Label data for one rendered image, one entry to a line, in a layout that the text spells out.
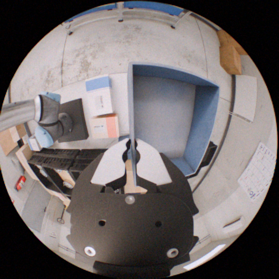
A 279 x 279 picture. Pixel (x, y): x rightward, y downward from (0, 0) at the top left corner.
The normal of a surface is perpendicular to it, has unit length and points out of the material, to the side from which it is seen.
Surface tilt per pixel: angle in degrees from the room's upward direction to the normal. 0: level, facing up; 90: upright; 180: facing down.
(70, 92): 0
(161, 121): 1
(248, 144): 90
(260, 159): 90
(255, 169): 90
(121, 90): 0
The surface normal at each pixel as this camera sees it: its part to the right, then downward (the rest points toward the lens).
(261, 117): -0.99, 0.08
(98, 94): 0.13, 0.48
